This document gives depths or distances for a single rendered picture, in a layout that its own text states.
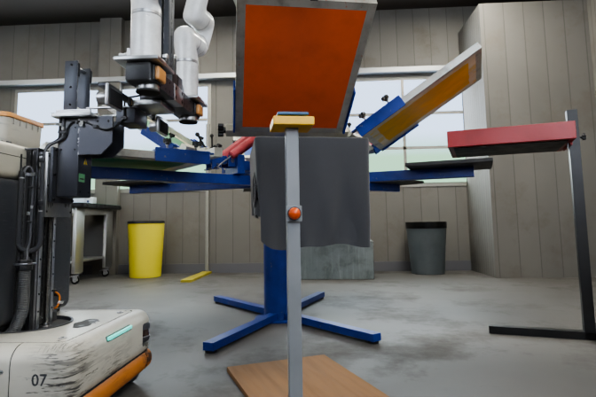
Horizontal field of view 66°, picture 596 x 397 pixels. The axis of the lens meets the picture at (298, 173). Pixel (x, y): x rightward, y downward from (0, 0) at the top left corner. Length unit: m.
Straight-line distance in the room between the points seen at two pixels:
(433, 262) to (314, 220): 3.91
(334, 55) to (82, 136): 1.13
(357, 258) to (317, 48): 3.32
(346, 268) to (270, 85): 3.20
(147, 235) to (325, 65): 4.01
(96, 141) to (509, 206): 4.50
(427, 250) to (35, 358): 4.55
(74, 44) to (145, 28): 5.68
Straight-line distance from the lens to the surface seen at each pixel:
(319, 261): 5.11
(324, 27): 2.07
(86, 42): 7.18
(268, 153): 1.73
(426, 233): 5.51
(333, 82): 2.27
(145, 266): 5.80
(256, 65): 2.16
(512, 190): 5.48
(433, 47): 6.49
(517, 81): 5.73
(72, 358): 1.56
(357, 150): 1.79
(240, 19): 2.02
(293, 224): 1.43
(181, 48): 2.01
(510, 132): 2.62
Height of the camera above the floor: 0.62
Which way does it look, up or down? 6 degrees up
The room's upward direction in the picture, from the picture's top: 1 degrees counter-clockwise
